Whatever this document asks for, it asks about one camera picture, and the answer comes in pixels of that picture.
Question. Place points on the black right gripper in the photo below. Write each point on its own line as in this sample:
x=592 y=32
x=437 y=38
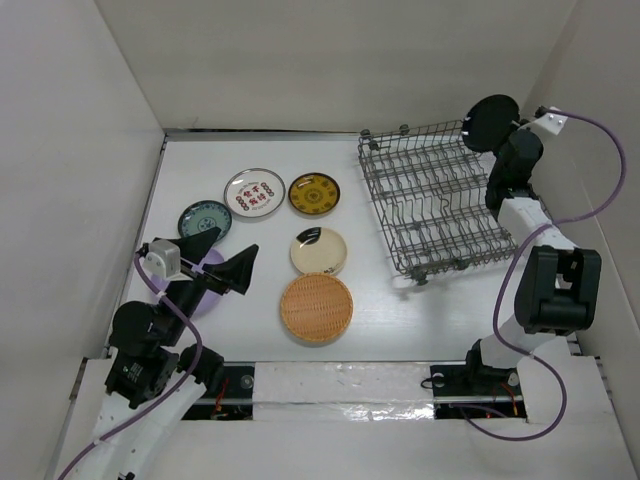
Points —
x=537 y=135

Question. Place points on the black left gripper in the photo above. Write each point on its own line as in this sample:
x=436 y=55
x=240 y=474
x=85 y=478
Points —
x=235 y=271

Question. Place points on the blue green patterned plate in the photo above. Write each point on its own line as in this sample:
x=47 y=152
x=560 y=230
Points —
x=203 y=216

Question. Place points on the glossy black plate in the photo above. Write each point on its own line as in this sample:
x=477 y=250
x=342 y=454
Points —
x=489 y=122

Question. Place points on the white plate red characters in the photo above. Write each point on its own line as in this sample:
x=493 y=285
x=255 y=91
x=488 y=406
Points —
x=254 y=193

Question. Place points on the cream plate black brushstroke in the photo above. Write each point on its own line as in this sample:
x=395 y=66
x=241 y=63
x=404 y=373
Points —
x=318 y=250

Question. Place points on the woven bamboo plate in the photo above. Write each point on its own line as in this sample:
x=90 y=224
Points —
x=316 y=308

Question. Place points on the yellow brown patterned plate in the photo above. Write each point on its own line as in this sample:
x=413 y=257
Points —
x=314 y=194

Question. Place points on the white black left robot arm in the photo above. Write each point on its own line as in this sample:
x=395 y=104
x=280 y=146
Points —
x=161 y=367

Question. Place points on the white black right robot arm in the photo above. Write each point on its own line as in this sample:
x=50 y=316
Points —
x=558 y=289

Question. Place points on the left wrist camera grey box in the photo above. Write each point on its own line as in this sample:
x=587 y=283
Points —
x=162 y=259

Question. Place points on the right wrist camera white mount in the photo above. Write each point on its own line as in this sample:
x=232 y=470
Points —
x=548 y=121

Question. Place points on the grey wire dish rack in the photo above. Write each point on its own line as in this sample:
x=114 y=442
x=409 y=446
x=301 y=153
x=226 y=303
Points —
x=428 y=193

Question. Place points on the metal base rail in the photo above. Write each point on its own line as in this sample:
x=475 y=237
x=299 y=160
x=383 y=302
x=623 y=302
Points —
x=348 y=391

